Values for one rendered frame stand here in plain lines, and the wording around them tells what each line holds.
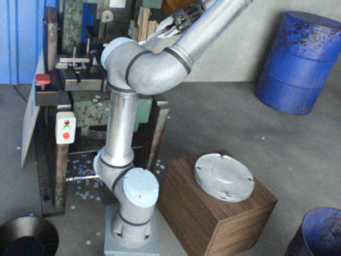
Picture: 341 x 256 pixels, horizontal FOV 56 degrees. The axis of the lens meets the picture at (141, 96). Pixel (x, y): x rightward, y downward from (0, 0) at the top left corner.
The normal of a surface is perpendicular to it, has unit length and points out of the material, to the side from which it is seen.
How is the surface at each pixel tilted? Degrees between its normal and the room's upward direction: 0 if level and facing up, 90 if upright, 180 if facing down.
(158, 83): 94
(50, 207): 0
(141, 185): 8
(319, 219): 88
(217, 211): 0
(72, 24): 90
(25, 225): 48
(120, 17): 90
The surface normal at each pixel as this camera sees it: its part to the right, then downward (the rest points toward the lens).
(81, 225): 0.17, -0.86
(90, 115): 0.33, 0.50
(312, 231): 0.11, 0.46
